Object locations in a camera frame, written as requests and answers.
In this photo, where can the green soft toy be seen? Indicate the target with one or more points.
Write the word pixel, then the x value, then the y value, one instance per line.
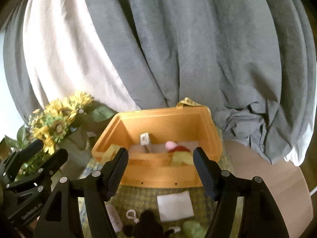
pixel 193 229

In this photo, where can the white square cloth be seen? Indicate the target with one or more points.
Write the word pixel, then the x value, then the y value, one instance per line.
pixel 174 207

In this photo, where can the sunflower bouquet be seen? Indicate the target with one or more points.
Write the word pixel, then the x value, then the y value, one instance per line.
pixel 63 116

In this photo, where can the orange plastic crate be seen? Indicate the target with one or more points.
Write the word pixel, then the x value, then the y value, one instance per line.
pixel 144 134

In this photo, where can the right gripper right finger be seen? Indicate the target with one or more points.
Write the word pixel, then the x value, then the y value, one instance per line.
pixel 261 216

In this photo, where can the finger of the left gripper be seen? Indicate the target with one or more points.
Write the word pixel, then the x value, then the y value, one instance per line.
pixel 12 165

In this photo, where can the grey curtain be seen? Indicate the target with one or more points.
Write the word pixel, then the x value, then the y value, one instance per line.
pixel 251 62

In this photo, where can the small patterned sock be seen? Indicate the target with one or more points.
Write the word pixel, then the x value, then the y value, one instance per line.
pixel 114 218

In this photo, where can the beige curtain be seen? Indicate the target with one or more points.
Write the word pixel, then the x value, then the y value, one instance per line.
pixel 64 54

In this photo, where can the green leafy plant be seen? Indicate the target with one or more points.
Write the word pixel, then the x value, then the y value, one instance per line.
pixel 22 141

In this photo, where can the green vase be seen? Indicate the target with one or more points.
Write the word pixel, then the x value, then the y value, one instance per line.
pixel 77 144

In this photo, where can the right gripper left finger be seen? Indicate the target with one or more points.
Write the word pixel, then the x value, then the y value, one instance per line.
pixel 60 216

